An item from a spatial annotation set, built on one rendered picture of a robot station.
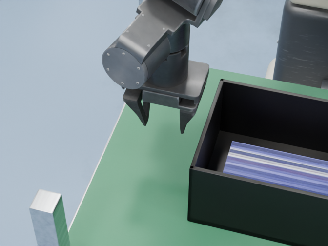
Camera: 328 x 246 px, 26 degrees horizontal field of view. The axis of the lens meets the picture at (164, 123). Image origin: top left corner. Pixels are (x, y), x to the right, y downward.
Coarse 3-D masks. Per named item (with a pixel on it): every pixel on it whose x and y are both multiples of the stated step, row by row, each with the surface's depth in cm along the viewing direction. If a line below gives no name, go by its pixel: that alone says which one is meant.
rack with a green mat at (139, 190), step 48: (144, 144) 106; (192, 144) 106; (48, 192) 81; (96, 192) 100; (144, 192) 100; (48, 240) 83; (96, 240) 94; (144, 240) 94; (192, 240) 94; (240, 240) 94
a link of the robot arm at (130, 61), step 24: (144, 0) 80; (168, 0) 81; (216, 0) 77; (144, 24) 78; (168, 24) 79; (192, 24) 80; (120, 48) 77; (144, 48) 76; (168, 48) 81; (120, 72) 80; (144, 72) 78
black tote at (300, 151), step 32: (224, 96) 101; (256, 96) 99; (288, 96) 98; (224, 128) 106; (256, 128) 104; (288, 128) 102; (320, 128) 100; (192, 160) 89; (224, 160) 102; (192, 192) 92; (224, 192) 90; (256, 192) 88; (288, 192) 86; (224, 224) 95; (256, 224) 93; (288, 224) 91; (320, 224) 89
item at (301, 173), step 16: (240, 144) 100; (240, 160) 98; (256, 160) 98; (272, 160) 98; (288, 160) 98; (304, 160) 98; (320, 160) 98; (240, 176) 96; (256, 176) 96; (272, 176) 96; (288, 176) 96; (304, 176) 96; (320, 176) 96; (320, 192) 94
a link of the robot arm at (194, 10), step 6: (174, 0) 78; (180, 0) 78; (186, 0) 77; (192, 0) 77; (198, 0) 76; (186, 6) 78; (192, 6) 77; (198, 6) 77; (192, 12) 78; (198, 12) 79
